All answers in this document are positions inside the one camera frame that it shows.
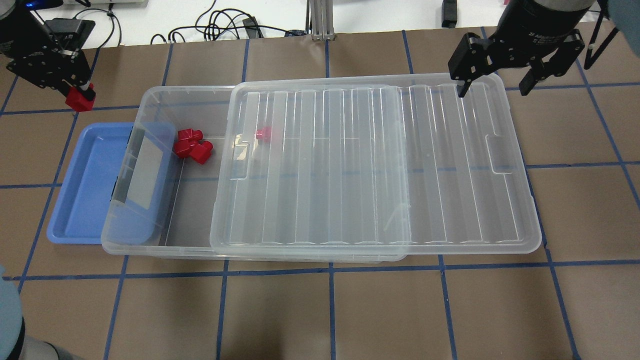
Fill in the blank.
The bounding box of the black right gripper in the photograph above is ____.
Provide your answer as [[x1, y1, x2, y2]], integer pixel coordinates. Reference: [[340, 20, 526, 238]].
[[447, 0, 594, 98]]

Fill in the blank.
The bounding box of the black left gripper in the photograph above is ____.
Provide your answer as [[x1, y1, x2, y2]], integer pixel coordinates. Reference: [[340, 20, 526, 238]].
[[0, 5, 92, 96]]

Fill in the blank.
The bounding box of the red block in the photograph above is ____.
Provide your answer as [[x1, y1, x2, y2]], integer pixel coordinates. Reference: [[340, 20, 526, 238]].
[[65, 82, 96, 113], [189, 140, 214, 165], [173, 139, 199, 158], [254, 126, 272, 142], [177, 128, 204, 142]]

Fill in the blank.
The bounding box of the clear plastic box lid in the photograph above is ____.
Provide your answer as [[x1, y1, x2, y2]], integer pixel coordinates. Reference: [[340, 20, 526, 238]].
[[209, 73, 542, 262]]

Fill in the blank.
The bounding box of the red block in box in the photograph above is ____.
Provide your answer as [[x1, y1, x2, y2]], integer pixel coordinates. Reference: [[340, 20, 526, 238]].
[[177, 128, 204, 142], [173, 139, 199, 158], [189, 140, 214, 165]]

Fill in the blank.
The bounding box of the clear plastic storage box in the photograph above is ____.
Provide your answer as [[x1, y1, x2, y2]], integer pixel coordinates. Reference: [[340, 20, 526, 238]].
[[102, 79, 411, 264]]

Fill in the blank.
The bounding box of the blue plastic tray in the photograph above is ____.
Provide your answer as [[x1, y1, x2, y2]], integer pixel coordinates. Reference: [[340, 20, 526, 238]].
[[46, 121, 176, 246]]

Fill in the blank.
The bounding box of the red block under lid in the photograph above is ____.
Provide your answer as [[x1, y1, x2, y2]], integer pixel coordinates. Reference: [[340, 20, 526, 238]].
[[254, 126, 272, 142]]

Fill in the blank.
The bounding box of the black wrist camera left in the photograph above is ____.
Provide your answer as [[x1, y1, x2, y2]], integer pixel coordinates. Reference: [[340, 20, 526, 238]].
[[45, 18, 96, 51]]

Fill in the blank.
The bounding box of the aluminium frame post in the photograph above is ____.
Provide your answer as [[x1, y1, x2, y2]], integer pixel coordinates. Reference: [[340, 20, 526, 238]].
[[306, 0, 336, 41]]

